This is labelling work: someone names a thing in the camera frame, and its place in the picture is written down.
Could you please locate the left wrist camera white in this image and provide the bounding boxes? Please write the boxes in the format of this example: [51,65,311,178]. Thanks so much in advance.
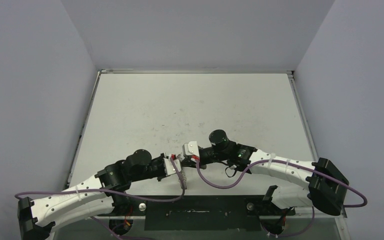
[163,158,182,177]

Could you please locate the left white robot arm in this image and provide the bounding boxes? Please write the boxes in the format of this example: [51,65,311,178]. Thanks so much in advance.
[15,149,182,240]

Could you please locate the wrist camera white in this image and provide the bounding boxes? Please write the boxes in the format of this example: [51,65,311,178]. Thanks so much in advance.
[163,158,182,177]
[182,141,200,157]

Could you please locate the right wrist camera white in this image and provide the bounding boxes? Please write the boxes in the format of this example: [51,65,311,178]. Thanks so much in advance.
[182,141,200,157]

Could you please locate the silver keyring disc with rings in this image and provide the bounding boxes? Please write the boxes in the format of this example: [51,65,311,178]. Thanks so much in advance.
[175,154,187,190]

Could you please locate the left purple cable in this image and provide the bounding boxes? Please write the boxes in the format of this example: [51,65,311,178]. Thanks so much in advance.
[14,157,187,240]

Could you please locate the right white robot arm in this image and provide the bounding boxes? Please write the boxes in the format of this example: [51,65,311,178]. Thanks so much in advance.
[182,129,349,216]

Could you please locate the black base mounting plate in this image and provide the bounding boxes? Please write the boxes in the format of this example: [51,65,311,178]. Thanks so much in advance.
[108,195,296,231]

